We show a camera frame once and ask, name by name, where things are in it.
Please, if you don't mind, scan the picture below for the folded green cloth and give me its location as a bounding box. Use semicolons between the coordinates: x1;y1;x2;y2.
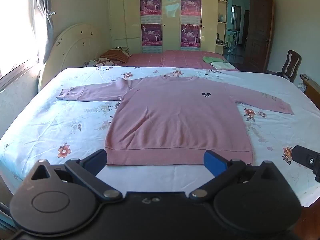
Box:
202;56;225;63

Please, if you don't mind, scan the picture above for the dark wooden chair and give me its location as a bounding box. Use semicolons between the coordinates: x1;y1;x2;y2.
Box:
276;50;302;83

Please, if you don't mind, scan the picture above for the brown wooden door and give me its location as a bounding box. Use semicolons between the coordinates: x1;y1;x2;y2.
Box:
244;0;274;73

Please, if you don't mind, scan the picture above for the folded white cloth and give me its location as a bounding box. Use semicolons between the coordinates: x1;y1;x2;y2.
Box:
211;61;236;69

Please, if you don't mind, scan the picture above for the metal stair railing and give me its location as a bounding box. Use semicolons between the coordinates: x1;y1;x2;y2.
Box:
225;29;240;55

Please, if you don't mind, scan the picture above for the cream wardrobe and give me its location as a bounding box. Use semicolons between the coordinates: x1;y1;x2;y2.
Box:
107;0;227;54

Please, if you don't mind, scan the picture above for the cream open shelf unit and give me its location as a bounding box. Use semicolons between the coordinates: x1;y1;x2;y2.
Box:
215;0;229;54

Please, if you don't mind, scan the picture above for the purple wall poster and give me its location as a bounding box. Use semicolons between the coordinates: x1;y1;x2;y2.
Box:
141;23;162;47
180;0;202;18
139;0;161;17
180;24;201;48

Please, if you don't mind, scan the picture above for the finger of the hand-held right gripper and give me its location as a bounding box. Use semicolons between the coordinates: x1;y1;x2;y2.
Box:
292;145;320;183

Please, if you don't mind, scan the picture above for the wooden bed footboard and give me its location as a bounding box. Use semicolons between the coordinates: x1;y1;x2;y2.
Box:
299;74;320;103

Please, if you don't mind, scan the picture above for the pink checked bed cover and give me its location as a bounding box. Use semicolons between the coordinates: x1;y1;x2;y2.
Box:
120;50;240;72

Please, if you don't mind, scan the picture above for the grey curtain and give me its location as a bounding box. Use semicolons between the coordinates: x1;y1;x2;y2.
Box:
26;0;57;64

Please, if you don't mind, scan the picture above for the floral bed sheet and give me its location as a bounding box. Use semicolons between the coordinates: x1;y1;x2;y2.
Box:
0;66;320;208

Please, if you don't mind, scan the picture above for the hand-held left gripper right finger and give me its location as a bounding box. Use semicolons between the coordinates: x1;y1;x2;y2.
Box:
189;150;292;203

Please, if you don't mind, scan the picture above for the pink sweater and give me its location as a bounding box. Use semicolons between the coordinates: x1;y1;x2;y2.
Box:
56;74;295;166

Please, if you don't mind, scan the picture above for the brown striped pillow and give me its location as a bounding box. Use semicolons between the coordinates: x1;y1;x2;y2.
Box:
100;49;132;63

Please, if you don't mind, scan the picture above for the patterned white pillow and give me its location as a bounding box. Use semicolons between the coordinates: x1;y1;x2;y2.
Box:
84;58;120;67

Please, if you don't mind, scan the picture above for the bright window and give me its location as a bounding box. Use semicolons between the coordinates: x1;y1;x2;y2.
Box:
0;0;40;85

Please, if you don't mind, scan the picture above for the cream round headboard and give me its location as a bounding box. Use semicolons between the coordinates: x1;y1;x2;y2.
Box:
37;23;112;93

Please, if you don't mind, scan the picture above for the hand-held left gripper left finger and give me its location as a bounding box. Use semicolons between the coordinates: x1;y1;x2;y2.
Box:
26;149;123;202

